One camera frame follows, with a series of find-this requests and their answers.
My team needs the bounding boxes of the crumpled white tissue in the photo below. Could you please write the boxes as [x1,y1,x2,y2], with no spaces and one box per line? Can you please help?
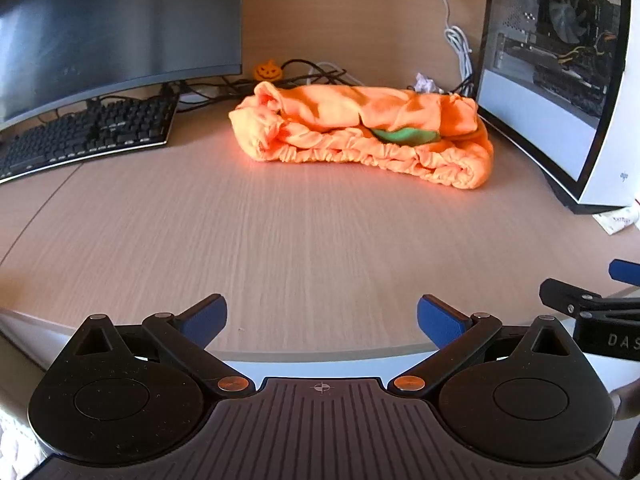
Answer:
[412,73,442,94]

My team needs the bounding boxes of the orange pumpkin costume green leaves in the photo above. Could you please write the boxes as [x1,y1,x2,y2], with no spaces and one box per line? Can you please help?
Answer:
[228,81,496,191]

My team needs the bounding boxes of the white coiled cable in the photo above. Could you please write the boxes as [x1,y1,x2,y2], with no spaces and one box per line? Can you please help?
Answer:
[425,0,474,92]

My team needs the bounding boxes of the quilted white mattress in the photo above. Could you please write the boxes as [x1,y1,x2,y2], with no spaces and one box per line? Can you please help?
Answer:
[0,400,38,471]

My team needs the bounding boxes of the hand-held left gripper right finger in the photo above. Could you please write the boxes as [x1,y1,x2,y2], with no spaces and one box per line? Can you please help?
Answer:
[387,294,573,403]

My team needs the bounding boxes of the orange pumpkin figurine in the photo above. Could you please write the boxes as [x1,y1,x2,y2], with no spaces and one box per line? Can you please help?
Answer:
[254,59,282,82]

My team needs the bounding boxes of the black computer keyboard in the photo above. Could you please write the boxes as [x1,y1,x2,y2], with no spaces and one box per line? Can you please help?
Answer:
[0,91,181,183]

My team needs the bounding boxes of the grey cable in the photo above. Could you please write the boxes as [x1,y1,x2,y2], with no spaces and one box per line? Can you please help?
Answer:
[300,62,367,87]

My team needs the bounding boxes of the white paper tag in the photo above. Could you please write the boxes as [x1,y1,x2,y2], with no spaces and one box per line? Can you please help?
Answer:
[592,205,640,237]

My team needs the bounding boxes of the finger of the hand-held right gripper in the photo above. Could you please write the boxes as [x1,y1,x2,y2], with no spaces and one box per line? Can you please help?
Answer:
[607,259,640,287]
[539,277,640,321]

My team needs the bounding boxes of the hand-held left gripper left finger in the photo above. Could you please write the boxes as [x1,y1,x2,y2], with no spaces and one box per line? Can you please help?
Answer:
[70,294,257,403]

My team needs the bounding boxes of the curved computer monitor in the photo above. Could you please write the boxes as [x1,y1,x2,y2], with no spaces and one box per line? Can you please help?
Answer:
[0,0,245,133]

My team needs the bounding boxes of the glass panel computer case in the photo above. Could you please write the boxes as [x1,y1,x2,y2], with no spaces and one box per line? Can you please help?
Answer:
[472,0,640,215]

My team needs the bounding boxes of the bundle of black cables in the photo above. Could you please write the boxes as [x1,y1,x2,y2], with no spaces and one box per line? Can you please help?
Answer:
[160,59,476,112]

